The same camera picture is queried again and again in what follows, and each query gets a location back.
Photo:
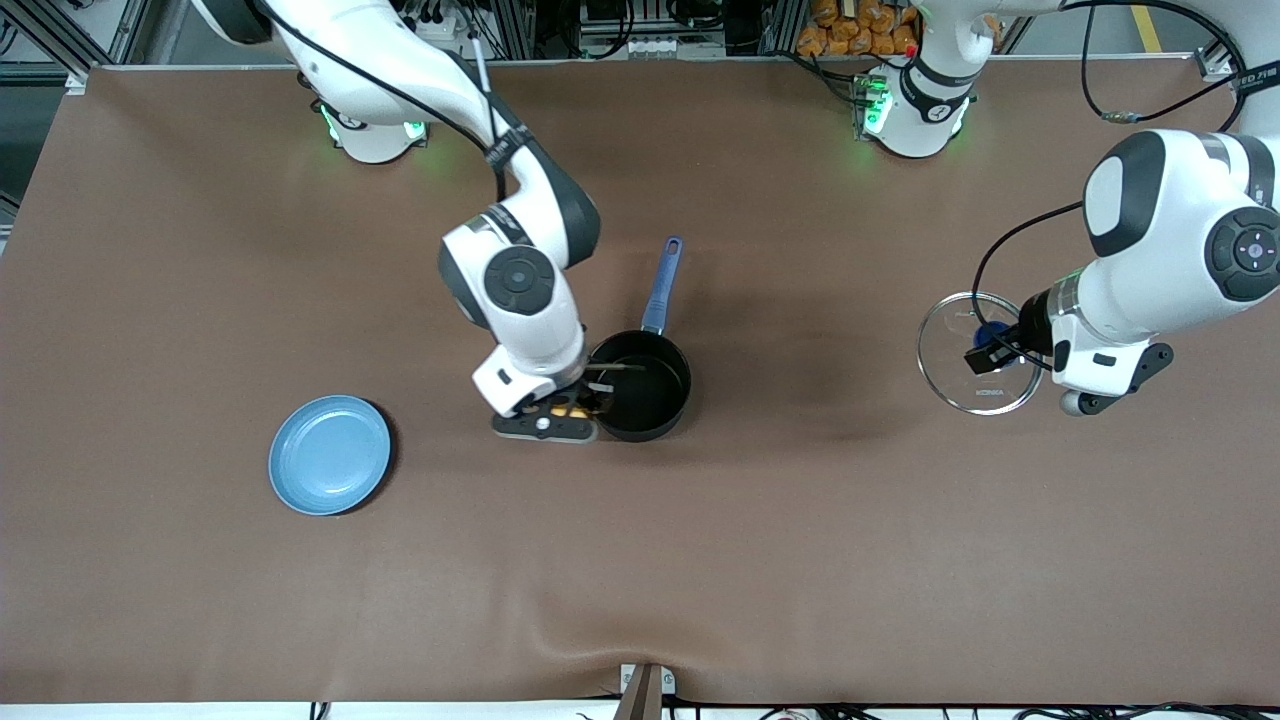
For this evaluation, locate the pile of orange bags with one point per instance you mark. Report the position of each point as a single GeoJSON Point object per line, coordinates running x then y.
{"type": "Point", "coordinates": [860, 25]}

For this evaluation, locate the metal table clamp bracket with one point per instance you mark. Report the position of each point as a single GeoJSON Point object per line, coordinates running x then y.
{"type": "Point", "coordinates": [645, 695]}

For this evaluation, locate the aluminium frame profile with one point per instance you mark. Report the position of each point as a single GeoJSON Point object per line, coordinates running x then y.
{"type": "Point", "coordinates": [1215, 62]}
{"type": "Point", "coordinates": [60, 35]}

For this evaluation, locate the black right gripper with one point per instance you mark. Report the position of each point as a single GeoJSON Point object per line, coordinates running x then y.
{"type": "Point", "coordinates": [592, 392]}

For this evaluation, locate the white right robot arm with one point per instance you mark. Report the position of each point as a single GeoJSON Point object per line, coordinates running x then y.
{"type": "Point", "coordinates": [520, 330]}

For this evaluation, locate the white socket strip black plugs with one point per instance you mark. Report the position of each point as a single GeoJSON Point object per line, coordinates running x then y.
{"type": "Point", "coordinates": [440, 15]}

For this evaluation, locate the glass lid with blue knob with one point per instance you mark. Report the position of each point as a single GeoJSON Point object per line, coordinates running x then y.
{"type": "Point", "coordinates": [950, 370]}

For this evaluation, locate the brown table mat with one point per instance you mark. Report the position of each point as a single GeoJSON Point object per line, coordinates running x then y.
{"type": "Point", "coordinates": [800, 550]}

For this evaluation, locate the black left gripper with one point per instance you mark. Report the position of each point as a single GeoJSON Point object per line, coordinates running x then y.
{"type": "Point", "coordinates": [1029, 329]}

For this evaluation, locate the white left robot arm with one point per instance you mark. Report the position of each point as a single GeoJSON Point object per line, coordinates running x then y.
{"type": "Point", "coordinates": [1160, 270]}

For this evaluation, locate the white power strip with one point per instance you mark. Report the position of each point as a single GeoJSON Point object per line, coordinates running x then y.
{"type": "Point", "coordinates": [620, 47]}

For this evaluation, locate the yellow potato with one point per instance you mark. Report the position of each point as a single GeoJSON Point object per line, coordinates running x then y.
{"type": "Point", "coordinates": [570, 409]}

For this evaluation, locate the blue plate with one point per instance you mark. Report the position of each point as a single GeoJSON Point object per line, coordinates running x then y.
{"type": "Point", "coordinates": [330, 455]}

